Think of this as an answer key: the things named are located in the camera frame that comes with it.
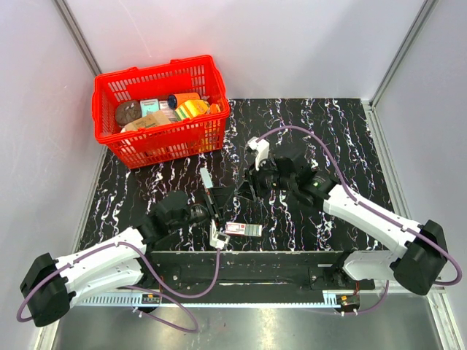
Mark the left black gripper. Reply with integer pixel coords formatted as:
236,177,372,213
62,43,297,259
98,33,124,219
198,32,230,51
170,186,235,231

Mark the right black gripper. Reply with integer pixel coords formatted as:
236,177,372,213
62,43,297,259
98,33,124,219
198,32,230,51
235,156,296,203

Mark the red white staple box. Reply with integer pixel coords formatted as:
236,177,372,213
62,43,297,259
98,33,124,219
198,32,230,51
225,222,262,237

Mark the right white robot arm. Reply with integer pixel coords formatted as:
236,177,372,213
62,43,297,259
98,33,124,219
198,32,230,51
237,157,447,295

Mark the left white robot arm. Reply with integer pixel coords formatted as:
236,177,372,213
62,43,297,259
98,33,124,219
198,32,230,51
17,186,234,327

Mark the yellow green snack pack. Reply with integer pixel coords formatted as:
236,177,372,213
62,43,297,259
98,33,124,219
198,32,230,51
175,99,209,121

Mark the brown cardboard box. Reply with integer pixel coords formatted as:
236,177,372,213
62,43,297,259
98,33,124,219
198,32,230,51
121,110,171,133

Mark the orange blue cylinder can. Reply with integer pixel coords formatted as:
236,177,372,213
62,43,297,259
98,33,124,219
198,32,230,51
167,92,201,109

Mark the teal small box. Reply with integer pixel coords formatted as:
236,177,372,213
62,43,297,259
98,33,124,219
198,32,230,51
139,98,160,117

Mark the red plastic shopping basket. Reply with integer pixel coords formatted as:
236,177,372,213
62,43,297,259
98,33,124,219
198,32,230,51
91,55,231,169

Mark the brown round cookie pack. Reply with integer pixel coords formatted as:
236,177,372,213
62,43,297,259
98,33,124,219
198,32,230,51
115,100,142,128

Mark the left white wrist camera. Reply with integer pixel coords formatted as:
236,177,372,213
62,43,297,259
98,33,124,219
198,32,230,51
209,220,230,250

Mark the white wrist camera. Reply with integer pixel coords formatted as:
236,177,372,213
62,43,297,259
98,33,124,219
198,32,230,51
247,137,269,171
209,220,230,250

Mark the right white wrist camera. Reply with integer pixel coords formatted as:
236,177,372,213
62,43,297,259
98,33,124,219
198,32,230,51
247,137,269,171

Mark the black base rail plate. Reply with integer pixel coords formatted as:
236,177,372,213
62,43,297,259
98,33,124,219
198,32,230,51
148,252,375,295

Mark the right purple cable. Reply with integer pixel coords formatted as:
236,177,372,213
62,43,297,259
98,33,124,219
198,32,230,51
255,125,463,315

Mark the purple cable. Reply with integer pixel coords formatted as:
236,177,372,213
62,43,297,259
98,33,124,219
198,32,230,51
255,125,463,315
16,246,222,333

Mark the white slotted cable duct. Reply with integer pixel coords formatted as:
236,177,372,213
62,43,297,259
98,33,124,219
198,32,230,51
78,284,344,308

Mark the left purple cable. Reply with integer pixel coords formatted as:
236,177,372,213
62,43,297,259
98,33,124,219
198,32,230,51
16,246,222,333

